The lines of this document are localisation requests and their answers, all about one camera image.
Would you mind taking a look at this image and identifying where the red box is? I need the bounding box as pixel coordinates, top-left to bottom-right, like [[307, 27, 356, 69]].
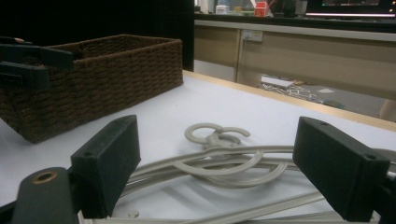
[[253, 1, 268, 17]]

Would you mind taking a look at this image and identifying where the brown woven basket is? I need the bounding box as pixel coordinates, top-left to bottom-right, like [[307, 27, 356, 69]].
[[0, 34, 184, 144]]

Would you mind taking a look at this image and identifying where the beige wooden shelf unit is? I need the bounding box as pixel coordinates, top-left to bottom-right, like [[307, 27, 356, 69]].
[[193, 13, 396, 122]]

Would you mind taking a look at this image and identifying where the black curtain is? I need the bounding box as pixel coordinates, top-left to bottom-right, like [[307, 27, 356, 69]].
[[0, 0, 195, 72]]

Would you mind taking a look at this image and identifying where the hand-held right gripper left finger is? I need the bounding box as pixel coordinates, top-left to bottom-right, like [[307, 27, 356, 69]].
[[70, 115, 142, 219]]

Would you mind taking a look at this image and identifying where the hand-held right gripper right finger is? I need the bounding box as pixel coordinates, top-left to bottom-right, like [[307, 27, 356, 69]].
[[292, 116, 391, 222]]

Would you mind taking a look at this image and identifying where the grey plastic clothes hanger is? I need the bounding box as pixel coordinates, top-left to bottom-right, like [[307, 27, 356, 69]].
[[118, 126, 396, 224], [78, 122, 396, 224]]

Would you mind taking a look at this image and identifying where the white wall socket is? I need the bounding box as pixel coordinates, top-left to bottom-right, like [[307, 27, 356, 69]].
[[242, 29, 263, 43]]

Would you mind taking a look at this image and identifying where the pile of white parts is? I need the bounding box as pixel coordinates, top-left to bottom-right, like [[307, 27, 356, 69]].
[[261, 76, 316, 101]]

